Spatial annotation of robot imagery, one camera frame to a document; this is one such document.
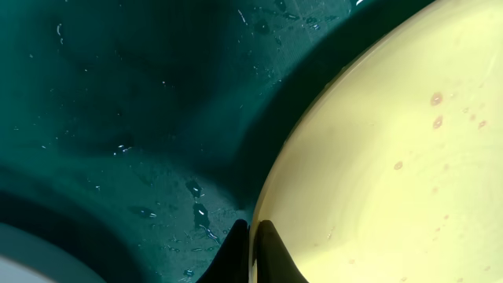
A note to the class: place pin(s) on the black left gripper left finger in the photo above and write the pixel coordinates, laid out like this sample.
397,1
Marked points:
230,264

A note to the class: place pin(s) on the blue plastic tray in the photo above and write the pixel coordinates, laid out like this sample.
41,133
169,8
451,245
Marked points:
135,133

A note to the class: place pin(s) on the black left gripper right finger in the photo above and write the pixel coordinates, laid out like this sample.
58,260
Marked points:
273,262

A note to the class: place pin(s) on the light blue plate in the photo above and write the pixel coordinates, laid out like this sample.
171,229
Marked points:
26,258

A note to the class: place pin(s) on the yellow-green plate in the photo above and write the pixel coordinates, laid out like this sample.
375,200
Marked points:
394,174

